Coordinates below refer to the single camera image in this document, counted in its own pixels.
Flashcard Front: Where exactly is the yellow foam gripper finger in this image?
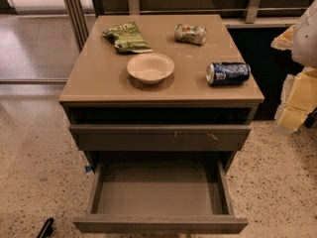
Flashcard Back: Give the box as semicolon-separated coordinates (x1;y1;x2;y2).
270;25;317;135

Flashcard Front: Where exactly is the grey drawer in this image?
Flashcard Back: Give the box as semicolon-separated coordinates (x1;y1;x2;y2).
69;124;251;152
73;156;248;234

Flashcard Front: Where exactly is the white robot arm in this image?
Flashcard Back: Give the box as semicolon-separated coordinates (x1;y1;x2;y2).
270;0;317;135

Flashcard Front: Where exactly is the grey drawer cabinet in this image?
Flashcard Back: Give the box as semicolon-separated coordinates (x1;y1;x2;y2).
59;15;264;167

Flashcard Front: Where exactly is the grey top drawer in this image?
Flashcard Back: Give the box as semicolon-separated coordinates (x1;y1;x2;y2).
69;124;251;152

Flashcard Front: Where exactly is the blue soda can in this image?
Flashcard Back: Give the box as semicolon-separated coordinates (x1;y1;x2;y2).
206;62;251;86

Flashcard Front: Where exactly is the crushed white green can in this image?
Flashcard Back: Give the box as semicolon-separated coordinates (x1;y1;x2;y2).
174;24;207;45

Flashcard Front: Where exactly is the white bowl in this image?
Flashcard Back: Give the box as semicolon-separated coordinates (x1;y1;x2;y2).
127;53;174;84

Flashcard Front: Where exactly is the green chip bag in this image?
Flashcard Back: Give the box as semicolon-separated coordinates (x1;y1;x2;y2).
102;22;153;54

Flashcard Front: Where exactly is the blue tape piece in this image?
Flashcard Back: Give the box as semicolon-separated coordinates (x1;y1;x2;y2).
85;166;92;173

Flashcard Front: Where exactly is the black object on floor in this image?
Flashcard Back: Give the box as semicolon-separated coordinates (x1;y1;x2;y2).
37;218;54;238

